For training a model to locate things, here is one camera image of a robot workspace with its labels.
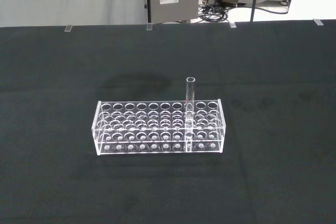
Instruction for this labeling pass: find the clear acrylic test tube rack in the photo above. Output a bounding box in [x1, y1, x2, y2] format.
[91, 100, 226, 156]

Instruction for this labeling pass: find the black bench cloth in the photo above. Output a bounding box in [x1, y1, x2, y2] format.
[0, 19, 336, 224]

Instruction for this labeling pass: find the black floor cable bundle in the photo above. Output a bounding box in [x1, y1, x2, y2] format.
[197, 0, 233, 23]

